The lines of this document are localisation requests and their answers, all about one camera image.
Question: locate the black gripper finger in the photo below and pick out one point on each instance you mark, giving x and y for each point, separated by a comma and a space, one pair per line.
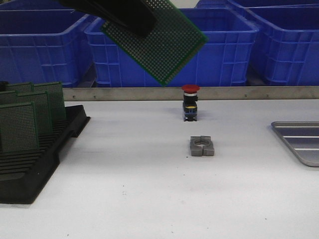
135, 16

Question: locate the green perforated circuit board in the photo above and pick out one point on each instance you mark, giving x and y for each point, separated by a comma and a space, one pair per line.
18, 128

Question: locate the green board back right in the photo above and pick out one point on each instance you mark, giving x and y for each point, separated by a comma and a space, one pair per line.
56, 99

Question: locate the green board middle row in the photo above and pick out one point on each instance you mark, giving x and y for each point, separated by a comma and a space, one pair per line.
42, 109

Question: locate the green board back left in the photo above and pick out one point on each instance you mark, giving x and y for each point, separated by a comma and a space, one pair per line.
20, 87

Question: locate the green board left middle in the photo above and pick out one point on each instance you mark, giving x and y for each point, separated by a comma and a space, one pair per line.
8, 97

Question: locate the black slotted board rack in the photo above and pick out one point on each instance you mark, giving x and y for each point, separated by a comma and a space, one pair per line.
24, 174

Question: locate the silver metal tray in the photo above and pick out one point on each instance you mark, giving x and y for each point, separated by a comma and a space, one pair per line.
302, 139

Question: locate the blue far right crate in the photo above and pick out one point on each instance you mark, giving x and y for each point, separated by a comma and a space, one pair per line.
250, 3

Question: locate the red emergency stop button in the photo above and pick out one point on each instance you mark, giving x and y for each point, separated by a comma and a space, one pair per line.
189, 102

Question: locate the blue centre plastic crate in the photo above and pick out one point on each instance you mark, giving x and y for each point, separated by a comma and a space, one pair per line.
222, 61

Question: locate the blue plastic crate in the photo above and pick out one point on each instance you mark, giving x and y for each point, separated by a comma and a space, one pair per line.
286, 50
222, 61
43, 46

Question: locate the blue left plastic crate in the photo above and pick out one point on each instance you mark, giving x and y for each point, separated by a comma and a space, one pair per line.
43, 46

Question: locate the blue far left crate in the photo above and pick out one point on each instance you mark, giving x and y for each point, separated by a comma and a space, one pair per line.
42, 4

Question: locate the grey split clamp block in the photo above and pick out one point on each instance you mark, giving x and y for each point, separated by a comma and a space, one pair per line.
201, 146

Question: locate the blue right plastic crate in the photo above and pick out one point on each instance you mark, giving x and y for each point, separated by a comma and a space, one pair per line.
286, 50

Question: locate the metal table edge rail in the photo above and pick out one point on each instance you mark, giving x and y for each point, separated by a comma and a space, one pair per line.
205, 93

